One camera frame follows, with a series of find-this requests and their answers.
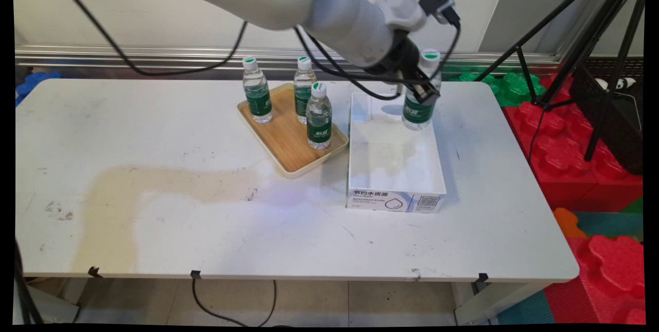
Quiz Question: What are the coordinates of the black mesh basket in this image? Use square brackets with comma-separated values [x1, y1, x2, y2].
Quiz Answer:
[569, 59, 644, 176]

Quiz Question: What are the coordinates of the large red foam block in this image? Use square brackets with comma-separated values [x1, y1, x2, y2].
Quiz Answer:
[502, 72, 644, 213]

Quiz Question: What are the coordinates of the orange foam block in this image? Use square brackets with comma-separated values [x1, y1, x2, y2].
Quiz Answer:
[553, 207, 587, 239]

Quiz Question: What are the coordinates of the blue foam block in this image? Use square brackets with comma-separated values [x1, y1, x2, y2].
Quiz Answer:
[14, 71, 62, 106]

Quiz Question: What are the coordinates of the panda plush toy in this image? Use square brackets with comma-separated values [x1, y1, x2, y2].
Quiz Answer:
[595, 77, 637, 92]

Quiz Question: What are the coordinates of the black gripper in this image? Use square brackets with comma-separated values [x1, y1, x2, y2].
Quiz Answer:
[367, 33, 441, 105]

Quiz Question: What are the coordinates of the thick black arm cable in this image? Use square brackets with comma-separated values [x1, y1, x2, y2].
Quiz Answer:
[47, 0, 249, 77]

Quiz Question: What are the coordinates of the black tripod stand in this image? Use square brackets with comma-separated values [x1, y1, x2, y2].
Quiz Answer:
[474, 0, 647, 163]

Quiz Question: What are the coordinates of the aluminium wall rail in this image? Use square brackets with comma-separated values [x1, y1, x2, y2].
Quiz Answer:
[14, 45, 562, 76]

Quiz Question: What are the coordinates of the white open cardboard box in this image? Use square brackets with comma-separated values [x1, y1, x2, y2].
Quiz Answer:
[346, 92, 447, 214]

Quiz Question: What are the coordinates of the green foam block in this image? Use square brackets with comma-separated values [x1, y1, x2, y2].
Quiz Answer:
[443, 67, 546, 108]

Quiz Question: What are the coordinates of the teal foam mat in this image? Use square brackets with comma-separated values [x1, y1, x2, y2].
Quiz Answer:
[497, 211, 644, 325]

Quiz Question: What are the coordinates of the white table leg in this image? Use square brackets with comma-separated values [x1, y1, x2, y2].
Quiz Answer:
[453, 282, 551, 325]

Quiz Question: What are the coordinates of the green label water bottle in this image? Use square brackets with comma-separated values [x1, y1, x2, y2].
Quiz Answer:
[293, 56, 317, 125]
[242, 56, 274, 124]
[402, 48, 442, 131]
[306, 82, 333, 150]

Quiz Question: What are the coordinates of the wooden tray with cream rim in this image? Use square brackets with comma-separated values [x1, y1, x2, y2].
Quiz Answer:
[237, 83, 350, 179]

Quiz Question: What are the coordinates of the black stand leg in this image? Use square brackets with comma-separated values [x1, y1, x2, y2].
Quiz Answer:
[14, 239, 44, 325]

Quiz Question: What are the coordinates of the thin black camera cable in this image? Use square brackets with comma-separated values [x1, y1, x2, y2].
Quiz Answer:
[292, 10, 462, 101]

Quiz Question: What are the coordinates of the black floor cable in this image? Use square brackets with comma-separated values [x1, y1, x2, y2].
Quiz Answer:
[192, 272, 279, 327]

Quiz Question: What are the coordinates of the thin black tripod cable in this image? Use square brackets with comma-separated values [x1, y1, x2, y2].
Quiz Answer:
[529, 98, 547, 164]

